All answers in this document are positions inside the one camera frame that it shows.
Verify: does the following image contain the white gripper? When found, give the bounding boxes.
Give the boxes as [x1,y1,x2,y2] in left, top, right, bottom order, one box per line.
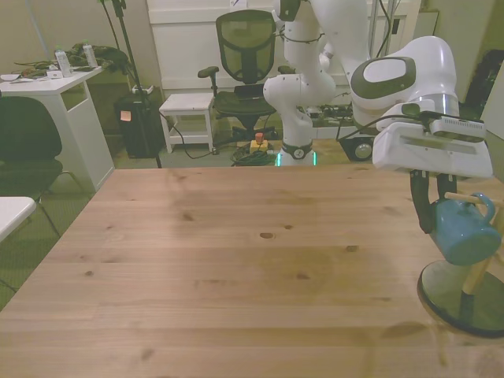
[371,120,495,235]

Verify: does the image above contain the blue enamel mug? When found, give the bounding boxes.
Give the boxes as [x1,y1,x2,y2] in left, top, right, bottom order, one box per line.
[428,191,502,267]

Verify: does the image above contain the wooden mug tree stand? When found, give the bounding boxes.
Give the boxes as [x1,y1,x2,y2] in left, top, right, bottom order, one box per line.
[417,190,504,338]

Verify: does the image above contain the yellow emergency stop button box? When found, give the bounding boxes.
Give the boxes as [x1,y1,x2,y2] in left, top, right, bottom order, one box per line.
[249,132,271,154]

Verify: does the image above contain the black mesh office chair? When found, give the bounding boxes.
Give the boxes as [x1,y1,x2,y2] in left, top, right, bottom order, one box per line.
[197,10,297,139]

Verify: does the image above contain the small white stool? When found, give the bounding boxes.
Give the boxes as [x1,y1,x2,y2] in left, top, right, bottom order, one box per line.
[158,92,217,155]

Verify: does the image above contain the black tripod stand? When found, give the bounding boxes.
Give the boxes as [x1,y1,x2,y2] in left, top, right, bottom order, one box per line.
[96,0,164,170]

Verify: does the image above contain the camouflage cloth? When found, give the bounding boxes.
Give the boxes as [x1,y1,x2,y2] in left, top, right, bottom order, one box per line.
[64,43,129,74]

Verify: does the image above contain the white desk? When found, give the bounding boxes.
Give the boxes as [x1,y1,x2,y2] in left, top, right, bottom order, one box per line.
[0,64,116,193]

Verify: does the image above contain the clear plastic bottle white label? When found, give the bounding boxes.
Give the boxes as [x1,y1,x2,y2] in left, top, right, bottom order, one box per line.
[82,39,98,69]
[54,44,73,78]

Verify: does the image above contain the black plastic chair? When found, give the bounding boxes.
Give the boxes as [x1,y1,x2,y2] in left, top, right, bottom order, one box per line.
[0,95,80,238]

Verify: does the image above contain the white table corner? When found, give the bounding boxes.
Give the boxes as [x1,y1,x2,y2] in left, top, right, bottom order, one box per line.
[0,195,38,243]

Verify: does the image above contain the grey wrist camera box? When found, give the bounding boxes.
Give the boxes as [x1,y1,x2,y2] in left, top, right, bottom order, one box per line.
[422,111,487,143]

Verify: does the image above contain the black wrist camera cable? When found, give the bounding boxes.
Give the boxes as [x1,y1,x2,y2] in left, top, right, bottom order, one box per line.
[335,111,428,143]

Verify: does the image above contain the coiled floor cables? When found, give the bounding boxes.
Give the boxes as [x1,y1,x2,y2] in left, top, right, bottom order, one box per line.
[229,144,279,168]

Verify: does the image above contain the black stool power cable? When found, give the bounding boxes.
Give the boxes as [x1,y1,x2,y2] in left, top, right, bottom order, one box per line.
[158,113,216,159]

